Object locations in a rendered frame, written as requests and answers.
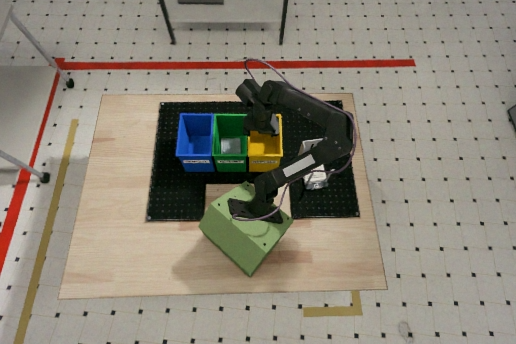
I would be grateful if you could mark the blue bin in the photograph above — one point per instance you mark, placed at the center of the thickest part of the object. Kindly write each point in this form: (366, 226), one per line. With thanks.
(194, 147)

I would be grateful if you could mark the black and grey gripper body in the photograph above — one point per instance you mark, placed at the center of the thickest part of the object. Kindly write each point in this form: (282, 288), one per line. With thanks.
(263, 127)

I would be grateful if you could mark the yellow open-top bin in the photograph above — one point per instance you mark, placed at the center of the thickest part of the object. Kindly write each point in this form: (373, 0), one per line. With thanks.
(264, 151)

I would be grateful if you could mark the green open bin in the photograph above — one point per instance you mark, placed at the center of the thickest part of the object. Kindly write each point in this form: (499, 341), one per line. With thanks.
(229, 126)

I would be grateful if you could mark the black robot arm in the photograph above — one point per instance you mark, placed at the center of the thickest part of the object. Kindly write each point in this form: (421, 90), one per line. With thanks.
(334, 144)

